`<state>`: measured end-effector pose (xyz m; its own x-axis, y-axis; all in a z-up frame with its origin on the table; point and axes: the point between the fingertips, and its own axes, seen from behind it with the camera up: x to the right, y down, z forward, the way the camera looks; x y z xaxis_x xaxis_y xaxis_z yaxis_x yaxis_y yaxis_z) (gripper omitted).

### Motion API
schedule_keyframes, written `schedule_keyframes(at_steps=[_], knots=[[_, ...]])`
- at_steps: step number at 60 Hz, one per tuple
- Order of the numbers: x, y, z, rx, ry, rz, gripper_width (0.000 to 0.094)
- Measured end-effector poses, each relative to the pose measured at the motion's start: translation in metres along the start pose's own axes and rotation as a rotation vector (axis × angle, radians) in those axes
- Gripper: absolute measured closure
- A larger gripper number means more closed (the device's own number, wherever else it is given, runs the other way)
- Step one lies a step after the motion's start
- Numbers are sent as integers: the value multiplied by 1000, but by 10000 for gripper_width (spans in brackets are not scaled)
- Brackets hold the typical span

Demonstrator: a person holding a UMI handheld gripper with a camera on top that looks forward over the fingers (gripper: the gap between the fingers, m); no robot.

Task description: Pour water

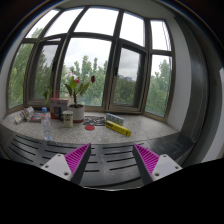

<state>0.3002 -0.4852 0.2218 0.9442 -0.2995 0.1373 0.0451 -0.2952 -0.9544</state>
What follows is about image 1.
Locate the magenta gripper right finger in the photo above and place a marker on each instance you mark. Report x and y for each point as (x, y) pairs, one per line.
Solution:
(152, 166)

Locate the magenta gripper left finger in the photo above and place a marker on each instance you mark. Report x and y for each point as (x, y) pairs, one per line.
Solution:
(70, 166)

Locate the clear plastic water bottle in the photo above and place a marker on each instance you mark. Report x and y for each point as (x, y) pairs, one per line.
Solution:
(46, 124)

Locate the dark slatted table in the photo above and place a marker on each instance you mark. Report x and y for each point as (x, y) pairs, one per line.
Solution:
(110, 166)

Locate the red round coaster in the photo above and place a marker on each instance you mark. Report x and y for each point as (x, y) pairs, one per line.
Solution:
(89, 127)

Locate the black patterned mat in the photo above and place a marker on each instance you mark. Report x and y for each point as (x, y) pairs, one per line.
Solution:
(94, 120)

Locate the yellow long box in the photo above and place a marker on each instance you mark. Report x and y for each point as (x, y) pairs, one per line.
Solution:
(117, 128)

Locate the white mug with print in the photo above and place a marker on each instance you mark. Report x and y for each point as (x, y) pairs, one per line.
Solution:
(67, 118)

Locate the white flower pot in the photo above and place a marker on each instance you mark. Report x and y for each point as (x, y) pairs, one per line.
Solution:
(78, 113)

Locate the colourful flat book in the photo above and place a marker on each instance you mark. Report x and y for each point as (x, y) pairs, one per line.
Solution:
(37, 117)

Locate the light blue small box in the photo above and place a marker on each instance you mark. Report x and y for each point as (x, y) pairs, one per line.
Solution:
(114, 118)

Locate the red and white box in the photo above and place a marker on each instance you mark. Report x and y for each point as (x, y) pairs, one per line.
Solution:
(57, 107)

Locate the red flowering plant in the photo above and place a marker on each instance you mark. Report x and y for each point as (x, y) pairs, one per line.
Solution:
(75, 87)

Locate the dark framed window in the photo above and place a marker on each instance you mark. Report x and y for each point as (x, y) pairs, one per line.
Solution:
(130, 56)

